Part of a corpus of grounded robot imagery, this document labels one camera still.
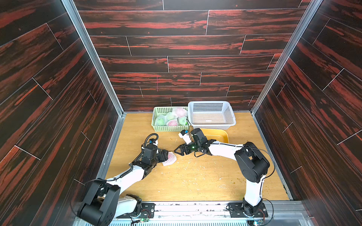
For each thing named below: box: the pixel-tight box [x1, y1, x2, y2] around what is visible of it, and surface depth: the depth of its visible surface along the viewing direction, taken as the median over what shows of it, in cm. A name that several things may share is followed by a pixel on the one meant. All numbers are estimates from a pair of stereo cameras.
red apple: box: [167, 151, 177, 162], surface depth 89 cm
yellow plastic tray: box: [199, 128, 230, 144], surface depth 106 cm
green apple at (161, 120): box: [154, 115, 168, 126], surface depth 107 cm
